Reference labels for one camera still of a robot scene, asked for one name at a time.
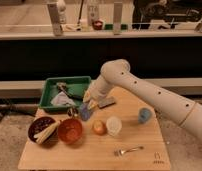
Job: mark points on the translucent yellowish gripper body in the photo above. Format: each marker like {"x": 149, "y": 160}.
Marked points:
{"x": 91, "y": 103}

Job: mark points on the blue sponge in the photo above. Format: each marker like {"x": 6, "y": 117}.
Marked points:
{"x": 84, "y": 112}

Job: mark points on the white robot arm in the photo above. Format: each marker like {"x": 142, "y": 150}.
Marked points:
{"x": 184, "y": 112}

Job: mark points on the white paper cup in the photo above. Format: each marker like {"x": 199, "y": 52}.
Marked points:
{"x": 113, "y": 125}

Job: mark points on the blue plastic cup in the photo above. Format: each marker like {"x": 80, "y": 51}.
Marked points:
{"x": 144, "y": 115}

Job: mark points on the grey rectangular block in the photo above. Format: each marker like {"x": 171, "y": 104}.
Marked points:
{"x": 106, "y": 102}

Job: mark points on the green cloth in tray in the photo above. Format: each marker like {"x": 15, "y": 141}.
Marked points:
{"x": 77, "y": 90}

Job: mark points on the small metal clip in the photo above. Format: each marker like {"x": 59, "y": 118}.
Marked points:
{"x": 73, "y": 112}

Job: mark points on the green plastic tray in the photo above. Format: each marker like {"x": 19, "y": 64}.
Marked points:
{"x": 50, "y": 90}

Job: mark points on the small orange fruit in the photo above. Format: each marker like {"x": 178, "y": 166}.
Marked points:
{"x": 99, "y": 127}

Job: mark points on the grey blue cloth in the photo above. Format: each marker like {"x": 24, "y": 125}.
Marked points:
{"x": 62, "y": 99}

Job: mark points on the orange red bowl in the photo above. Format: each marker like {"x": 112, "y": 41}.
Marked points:
{"x": 70, "y": 131}

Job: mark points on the metal tool in tray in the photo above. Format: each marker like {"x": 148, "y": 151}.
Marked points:
{"x": 62, "y": 86}

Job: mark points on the wooden board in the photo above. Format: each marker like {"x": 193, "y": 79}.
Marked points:
{"x": 95, "y": 153}

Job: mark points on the silver metal fork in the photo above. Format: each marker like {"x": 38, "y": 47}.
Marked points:
{"x": 121, "y": 152}

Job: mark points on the dark brown bowl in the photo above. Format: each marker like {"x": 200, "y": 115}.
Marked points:
{"x": 39, "y": 125}

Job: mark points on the pale corn husk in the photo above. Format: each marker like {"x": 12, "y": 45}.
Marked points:
{"x": 43, "y": 135}

